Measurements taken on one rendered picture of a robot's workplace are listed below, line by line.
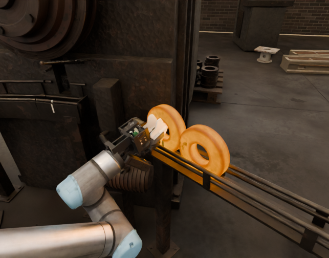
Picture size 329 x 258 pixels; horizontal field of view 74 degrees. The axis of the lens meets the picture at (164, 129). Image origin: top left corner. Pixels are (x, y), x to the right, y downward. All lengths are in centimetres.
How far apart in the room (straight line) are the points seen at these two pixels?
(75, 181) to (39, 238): 16
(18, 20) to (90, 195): 57
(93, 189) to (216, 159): 32
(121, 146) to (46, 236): 26
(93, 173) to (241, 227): 99
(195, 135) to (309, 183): 131
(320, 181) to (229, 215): 73
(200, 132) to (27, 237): 42
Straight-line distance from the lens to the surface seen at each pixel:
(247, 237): 137
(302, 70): 401
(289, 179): 176
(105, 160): 59
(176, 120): 65
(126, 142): 60
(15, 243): 46
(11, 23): 89
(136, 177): 85
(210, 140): 57
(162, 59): 89
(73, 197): 58
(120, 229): 58
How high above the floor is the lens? 111
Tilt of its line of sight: 33 degrees down
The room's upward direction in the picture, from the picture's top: straight up
